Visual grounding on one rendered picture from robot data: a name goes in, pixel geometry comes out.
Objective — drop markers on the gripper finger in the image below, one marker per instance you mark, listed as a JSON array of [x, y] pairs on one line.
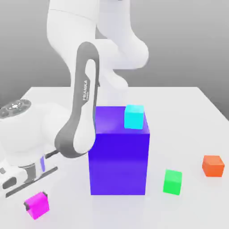
[[26, 207], [45, 194]]

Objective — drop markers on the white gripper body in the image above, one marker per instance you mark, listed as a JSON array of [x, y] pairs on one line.
[[32, 186]]

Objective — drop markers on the small magenta cube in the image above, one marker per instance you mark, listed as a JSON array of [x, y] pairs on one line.
[[37, 205]]

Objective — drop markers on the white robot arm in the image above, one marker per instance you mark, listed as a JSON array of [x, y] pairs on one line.
[[59, 32]]

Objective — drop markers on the small cyan cube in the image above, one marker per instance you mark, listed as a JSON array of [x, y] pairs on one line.
[[133, 117]]

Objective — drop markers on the small green cube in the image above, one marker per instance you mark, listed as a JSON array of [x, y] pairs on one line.
[[172, 182]]

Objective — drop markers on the small orange cube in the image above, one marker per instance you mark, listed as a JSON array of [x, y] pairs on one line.
[[212, 166]]

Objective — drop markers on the large blue box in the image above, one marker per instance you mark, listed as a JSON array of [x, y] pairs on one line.
[[118, 161]]

